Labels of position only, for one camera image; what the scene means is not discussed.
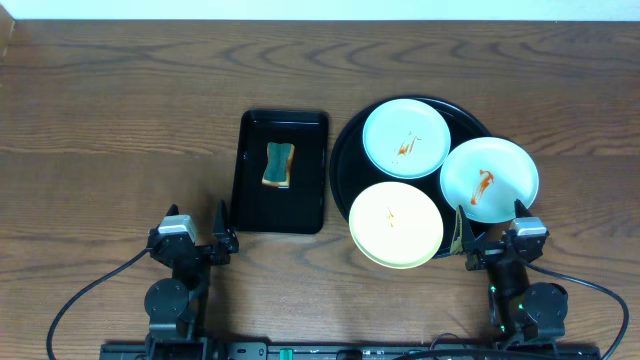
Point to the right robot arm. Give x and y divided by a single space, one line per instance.
525 313

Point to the light blue plate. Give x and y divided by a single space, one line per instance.
406 138
485 176

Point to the yellow plate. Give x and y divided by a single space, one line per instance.
396 225

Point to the green and yellow sponge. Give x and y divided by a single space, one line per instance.
279 163

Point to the black rectangular tray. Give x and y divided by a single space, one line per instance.
298 207

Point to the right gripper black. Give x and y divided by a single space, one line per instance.
495 252

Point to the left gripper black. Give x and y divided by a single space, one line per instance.
201 248

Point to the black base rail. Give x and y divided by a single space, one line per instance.
262 351

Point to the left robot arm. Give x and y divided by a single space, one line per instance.
176 305

